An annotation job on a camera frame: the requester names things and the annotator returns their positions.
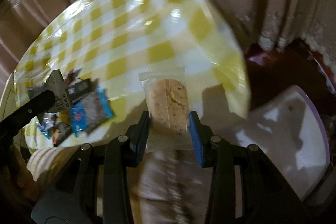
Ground grey black snack packet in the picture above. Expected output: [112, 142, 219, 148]
[27, 69, 73, 124]

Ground clear-wrapped round cookie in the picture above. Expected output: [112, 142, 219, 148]
[139, 67, 192, 152]

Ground small blue candy wrapper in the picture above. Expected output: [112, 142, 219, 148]
[37, 113, 58, 139]

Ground dark snack packet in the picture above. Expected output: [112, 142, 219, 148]
[51, 122, 72, 147]

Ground blue seed snack packet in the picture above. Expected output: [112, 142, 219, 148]
[70, 86, 114, 138]

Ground striped sofa cushion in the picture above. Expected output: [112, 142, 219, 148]
[27, 146, 79, 192]

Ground yellow white checkered tablecloth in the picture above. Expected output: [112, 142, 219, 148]
[14, 0, 250, 146]

